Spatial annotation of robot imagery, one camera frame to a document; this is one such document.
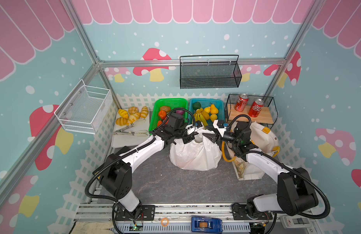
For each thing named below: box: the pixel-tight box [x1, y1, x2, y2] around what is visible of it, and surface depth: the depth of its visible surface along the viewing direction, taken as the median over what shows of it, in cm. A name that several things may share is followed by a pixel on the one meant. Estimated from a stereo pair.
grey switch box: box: [280, 215, 312, 229], surface depth 71 cm
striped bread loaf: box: [140, 105, 149, 119], surface depth 119 cm
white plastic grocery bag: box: [169, 129, 222, 171], surface depth 82 cm
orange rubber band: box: [160, 217, 169, 227], surface depth 74 cm
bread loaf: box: [118, 108, 129, 119], surface depth 118 cm
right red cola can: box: [248, 98, 265, 118], surface depth 89 cm
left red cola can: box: [234, 93, 249, 112], surface depth 93 cm
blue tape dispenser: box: [191, 216, 224, 233], surface depth 68 cm
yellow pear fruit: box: [210, 103, 219, 115], surface depth 116 cm
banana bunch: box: [193, 108, 211, 127], surface depth 112 cm
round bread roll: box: [128, 106, 139, 114], surface depth 119 cm
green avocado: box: [192, 101, 202, 111], surface depth 117 cm
